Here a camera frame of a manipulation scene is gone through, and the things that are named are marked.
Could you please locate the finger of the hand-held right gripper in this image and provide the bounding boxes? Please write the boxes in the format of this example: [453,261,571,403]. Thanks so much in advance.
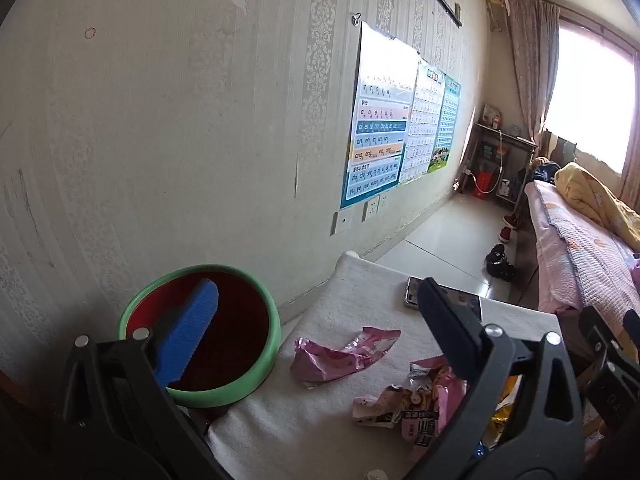
[622,310,640,361]
[577,305,625,366]

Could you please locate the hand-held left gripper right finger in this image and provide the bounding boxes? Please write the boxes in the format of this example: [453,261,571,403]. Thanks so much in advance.
[405,276,587,480]

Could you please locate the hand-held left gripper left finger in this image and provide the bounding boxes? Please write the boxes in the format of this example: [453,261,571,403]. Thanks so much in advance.
[52,279,236,480]

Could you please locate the green-rimmed red bin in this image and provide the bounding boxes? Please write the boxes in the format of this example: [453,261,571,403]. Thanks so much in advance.
[118,263,282,408]

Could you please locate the pink black snack wrapper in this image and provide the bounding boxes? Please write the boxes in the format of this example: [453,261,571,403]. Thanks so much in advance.
[400,356,471,463]

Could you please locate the yellow snack wrapper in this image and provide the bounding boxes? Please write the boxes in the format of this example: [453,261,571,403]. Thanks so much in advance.
[487,375,518,453]

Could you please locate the pink cartoon snack wrapper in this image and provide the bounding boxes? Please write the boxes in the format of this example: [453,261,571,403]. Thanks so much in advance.
[351,384,417,429]

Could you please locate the pink foil wrapper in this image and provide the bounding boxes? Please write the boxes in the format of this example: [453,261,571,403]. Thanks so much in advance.
[290,326,402,389]

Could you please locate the smartphone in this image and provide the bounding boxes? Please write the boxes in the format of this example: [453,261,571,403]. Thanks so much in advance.
[404,276,483,318]

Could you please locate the bed with pink sheet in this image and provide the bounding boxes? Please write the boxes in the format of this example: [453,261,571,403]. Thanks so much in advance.
[524,180,640,317]

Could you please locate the white table cloth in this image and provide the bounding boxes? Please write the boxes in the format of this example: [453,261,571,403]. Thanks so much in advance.
[205,251,561,480]

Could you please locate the yellow blanket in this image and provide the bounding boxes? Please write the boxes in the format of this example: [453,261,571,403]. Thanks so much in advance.
[554,162,640,252]

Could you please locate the dark clothes pile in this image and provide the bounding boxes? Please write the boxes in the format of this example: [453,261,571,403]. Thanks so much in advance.
[531,157,562,184]

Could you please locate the side table with items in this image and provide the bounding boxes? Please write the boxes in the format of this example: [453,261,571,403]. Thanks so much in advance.
[462,120,538,211]

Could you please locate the green grid chart poster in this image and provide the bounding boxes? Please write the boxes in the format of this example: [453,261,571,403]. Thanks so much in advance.
[427,76,462,175]

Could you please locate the white grid chart poster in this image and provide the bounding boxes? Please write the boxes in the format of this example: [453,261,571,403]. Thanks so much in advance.
[398,57,446,185]

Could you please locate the blue letter chart poster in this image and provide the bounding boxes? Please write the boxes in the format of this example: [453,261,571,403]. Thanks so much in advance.
[340,22,420,210]

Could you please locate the window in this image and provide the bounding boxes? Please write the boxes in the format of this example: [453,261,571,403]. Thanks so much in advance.
[542,17,638,173]

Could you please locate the pink floral curtain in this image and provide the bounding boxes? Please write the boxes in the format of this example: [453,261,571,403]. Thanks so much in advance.
[505,0,561,146]

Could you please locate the white cable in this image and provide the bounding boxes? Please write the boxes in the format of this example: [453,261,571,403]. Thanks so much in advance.
[491,129,505,197]

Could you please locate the black wall rail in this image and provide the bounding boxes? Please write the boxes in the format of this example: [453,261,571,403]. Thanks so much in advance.
[426,0,462,27]

